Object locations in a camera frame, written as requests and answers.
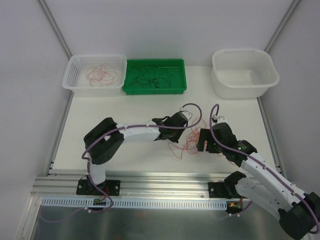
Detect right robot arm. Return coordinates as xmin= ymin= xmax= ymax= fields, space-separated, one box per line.
xmin=196 ymin=122 xmax=320 ymax=240

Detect white slotted cable duct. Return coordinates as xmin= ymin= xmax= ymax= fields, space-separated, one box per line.
xmin=39 ymin=198 xmax=228 ymax=211

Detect orange pink black wires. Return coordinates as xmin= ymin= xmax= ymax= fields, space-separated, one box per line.
xmin=167 ymin=117 xmax=226 ymax=160

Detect green plastic tray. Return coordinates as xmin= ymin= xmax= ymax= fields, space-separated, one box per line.
xmin=122 ymin=58 xmax=187 ymax=95

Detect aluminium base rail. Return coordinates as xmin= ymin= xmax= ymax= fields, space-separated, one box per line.
xmin=31 ymin=169 xmax=228 ymax=200

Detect black wire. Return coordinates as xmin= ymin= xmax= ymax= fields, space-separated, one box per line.
xmin=128 ymin=63 xmax=176 ymax=89

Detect white plastic tub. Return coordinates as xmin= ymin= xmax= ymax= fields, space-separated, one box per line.
xmin=211 ymin=49 xmax=280 ymax=99

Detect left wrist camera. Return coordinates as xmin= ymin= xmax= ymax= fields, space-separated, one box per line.
xmin=179 ymin=107 xmax=193 ymax=122

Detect white perforated basket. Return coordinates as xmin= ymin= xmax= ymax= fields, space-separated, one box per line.
xmin=62 ymin=54 xmax=127 ymax=97

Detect aluminium frame rail left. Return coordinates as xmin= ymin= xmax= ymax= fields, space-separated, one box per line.
xmin=36 ymin=0 xmax=73 ymax=60

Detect single pulled red wire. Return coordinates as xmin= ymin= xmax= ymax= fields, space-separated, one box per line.
xmin=85 ymin=63 xmax=120 ymax=87

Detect aluminium frame rail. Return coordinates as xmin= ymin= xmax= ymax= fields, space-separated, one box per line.
xmin=36 ymin=0 xmax=73 ymax=60
xmin=257 ymin=96 xmax=282 ymax=173

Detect aluminium frame rail right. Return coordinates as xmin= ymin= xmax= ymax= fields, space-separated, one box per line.
xmin=257 ymin=96 xmax=282 ymax=173

